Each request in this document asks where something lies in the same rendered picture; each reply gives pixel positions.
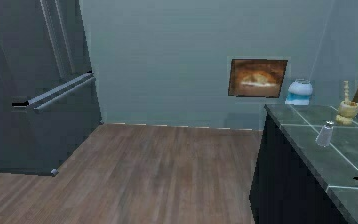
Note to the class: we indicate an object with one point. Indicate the blue and white jar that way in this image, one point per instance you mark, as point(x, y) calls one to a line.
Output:
point(299, 92)

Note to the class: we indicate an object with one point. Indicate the dark grey fridge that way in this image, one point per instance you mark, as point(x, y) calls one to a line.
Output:
point(27, 126)

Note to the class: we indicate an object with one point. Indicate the grey salt shaker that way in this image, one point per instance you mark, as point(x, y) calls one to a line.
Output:
point(325, 134)

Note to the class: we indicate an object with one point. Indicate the brown framed wall picture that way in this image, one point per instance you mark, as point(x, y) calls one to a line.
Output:
point(257, 78)

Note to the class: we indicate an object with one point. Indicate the beige paper towel holder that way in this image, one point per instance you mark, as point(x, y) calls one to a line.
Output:
point(347, 108)

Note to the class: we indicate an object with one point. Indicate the dark cabinet with tiled worktop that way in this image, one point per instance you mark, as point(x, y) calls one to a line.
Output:
point(303, 180)

